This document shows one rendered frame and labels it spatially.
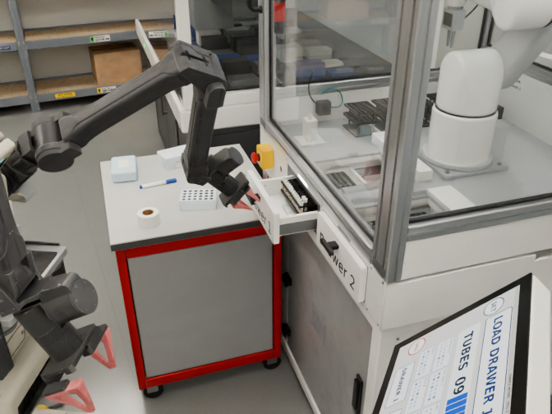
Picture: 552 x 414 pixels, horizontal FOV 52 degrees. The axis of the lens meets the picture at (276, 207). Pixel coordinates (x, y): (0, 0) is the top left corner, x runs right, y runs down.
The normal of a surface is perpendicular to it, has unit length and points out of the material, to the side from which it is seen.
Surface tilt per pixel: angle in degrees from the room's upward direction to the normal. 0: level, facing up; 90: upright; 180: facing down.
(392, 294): 90
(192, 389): 0
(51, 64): 90
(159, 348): 90
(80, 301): 63
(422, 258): 90
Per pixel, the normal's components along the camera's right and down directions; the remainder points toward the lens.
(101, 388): 0.00, -0.86
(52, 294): -0.11, 0.51
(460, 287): 0.31, 0.48
